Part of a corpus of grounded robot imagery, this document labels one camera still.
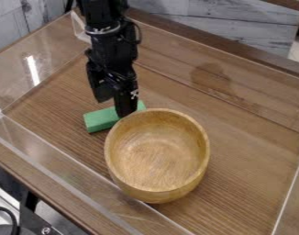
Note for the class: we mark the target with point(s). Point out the green rectangular block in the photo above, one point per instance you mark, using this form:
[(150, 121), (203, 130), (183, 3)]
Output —
[(100, 119)]

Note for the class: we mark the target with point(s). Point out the black base with bolt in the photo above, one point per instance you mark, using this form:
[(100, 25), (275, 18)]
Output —
[(34, 225)]

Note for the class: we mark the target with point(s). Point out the clear acrylic corner bracket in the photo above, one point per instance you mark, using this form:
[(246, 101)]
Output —
[(79, 27)]

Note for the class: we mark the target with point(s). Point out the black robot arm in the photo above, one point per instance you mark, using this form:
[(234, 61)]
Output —
[(106, 15)]

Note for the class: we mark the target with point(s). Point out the brown wooden bowl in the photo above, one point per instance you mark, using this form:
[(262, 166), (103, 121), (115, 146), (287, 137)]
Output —
[(158, 152)]

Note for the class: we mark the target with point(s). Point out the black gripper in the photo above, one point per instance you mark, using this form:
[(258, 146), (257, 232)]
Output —
[(110, 67)]

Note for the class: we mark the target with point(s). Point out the black table leg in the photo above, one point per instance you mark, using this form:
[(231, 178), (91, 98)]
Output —
[(30, 200)]

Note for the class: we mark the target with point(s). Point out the clear acrylic tray wall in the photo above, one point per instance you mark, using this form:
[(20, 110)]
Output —
[(239, 91)]

